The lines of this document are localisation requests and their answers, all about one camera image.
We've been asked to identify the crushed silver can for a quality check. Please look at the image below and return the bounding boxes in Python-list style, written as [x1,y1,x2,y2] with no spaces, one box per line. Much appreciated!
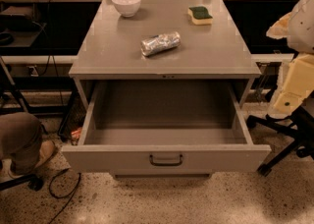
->
[140,31,181,57]

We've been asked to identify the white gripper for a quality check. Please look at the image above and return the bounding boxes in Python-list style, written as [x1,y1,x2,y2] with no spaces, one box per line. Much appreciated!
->
[271,53,314,116]

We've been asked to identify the black floor cable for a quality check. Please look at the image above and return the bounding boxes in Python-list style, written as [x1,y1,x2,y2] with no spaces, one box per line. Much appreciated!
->
[47,168,82,224]

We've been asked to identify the grey metal drawer cabinet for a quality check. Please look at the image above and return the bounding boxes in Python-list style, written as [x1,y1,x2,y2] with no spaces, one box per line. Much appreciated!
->
[68,0,262,179]

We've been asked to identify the black stool base left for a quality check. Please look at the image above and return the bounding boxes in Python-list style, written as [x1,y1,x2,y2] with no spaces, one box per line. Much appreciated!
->
[0,174,43,192]

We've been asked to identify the yellow green sponge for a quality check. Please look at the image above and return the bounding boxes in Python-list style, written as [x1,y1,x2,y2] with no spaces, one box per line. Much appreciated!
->
[187,6,213,26]

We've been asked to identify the black hanging cable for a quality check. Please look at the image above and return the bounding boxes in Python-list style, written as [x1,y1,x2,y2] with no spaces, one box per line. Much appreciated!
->
[32,0,67,108]

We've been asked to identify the black top drawer handle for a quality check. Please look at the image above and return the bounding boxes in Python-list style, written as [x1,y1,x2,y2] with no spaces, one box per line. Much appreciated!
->
[149,154,183,167]

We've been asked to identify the grey top drawer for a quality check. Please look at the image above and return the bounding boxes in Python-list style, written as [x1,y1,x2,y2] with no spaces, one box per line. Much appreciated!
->
[62,80,271,176]

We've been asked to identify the black office chair base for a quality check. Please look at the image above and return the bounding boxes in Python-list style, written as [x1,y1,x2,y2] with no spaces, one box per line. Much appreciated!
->
[245,104,314,178]

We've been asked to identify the tan shoe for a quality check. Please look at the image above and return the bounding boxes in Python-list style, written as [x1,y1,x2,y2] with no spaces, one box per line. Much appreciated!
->
[8,140,57,179]

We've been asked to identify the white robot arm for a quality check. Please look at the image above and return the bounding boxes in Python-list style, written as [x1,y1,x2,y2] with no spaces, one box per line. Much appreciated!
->
[266,0,314,119]

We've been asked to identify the power strip on floor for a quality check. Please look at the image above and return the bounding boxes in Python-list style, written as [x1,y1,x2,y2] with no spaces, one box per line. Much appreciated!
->
[71,127,82,144]

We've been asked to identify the person's leg brown trousers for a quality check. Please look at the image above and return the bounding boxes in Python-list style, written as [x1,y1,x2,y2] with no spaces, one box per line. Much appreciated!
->
[0,112,42,175]

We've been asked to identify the white ceramic bowl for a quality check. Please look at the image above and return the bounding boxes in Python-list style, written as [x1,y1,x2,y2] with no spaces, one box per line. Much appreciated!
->
[112,0,141,17]

